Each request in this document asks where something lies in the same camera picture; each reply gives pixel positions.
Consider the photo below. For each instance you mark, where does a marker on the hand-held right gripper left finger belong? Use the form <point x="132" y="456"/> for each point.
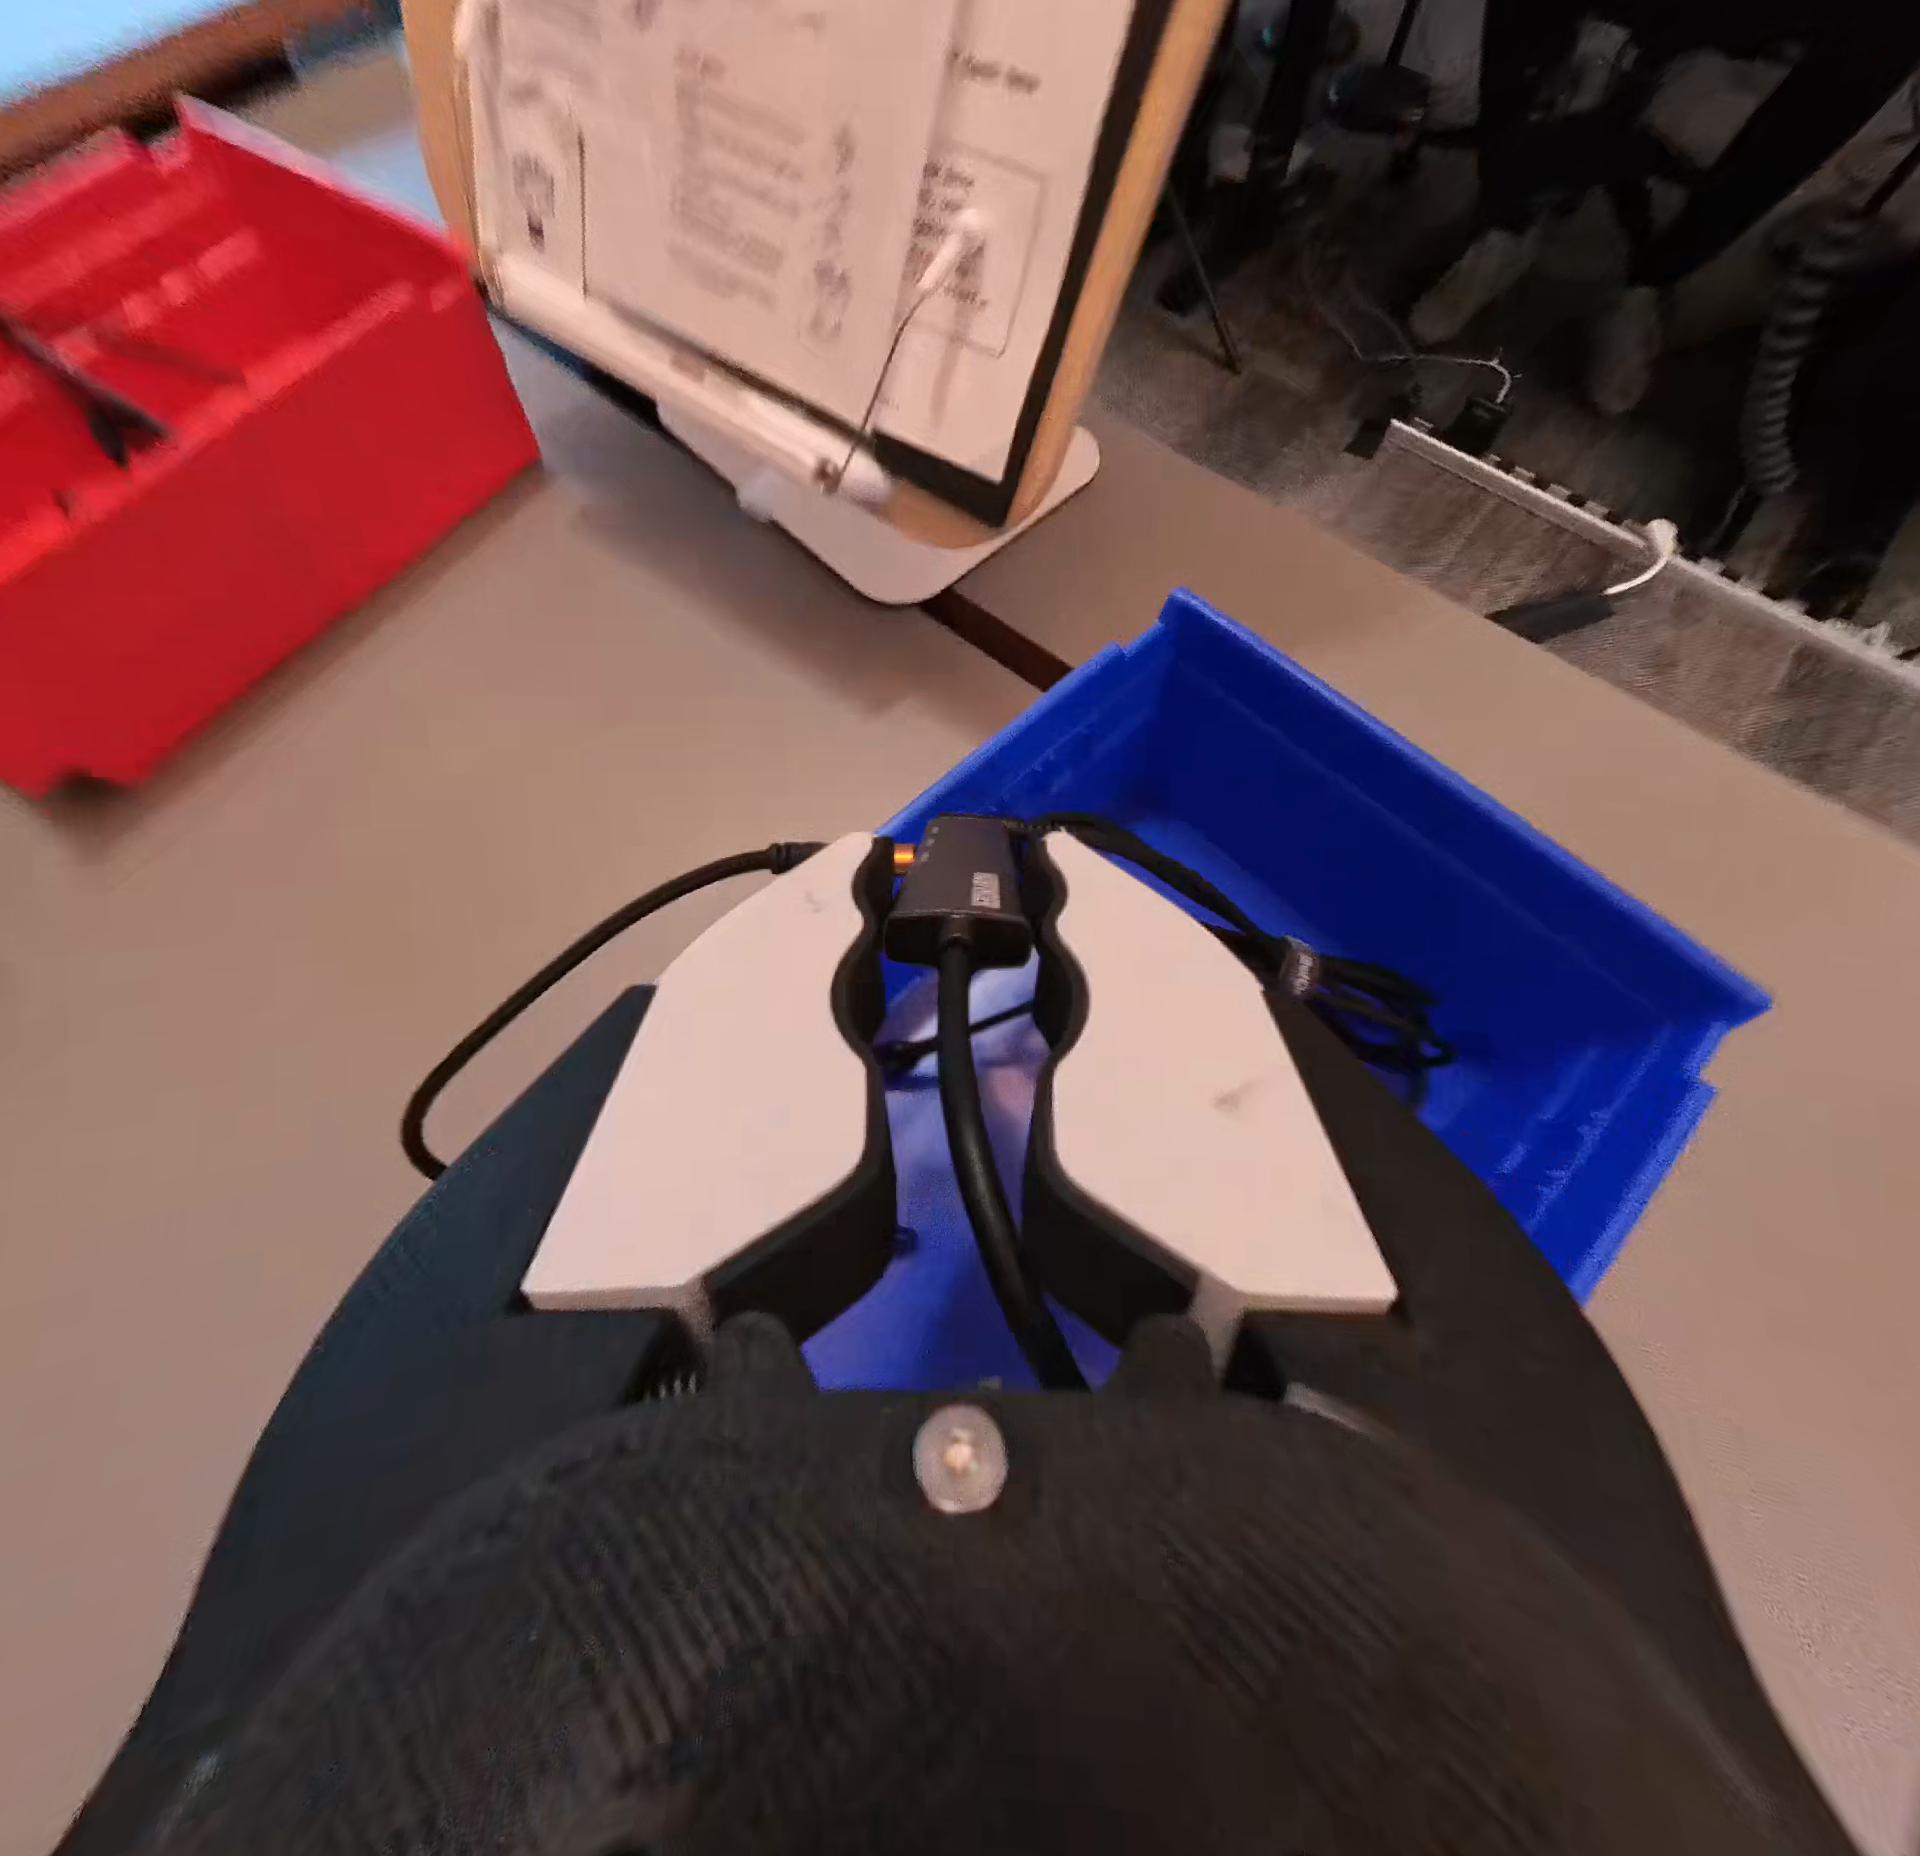
<point x="722" y="1078"/>

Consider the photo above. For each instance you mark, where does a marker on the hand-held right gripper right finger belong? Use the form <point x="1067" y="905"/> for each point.
<point x="1200" y="1105"/>

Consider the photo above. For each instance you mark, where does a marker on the blue plastic bin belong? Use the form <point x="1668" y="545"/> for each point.
<point x="1350" y="838"/>

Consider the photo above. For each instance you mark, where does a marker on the grey desk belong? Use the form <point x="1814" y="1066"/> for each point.
<point x="451" y="774"/>

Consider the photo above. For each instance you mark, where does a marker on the red plastic bin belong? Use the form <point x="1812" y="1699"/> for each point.
<point x="226" y="537"/>

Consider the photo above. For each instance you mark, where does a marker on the thin black tool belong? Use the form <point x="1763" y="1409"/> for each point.
<point x="90" y="395"/>

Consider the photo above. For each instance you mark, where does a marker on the printed instruction sheet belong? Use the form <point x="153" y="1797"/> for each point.
<point x="750" y="131"/>

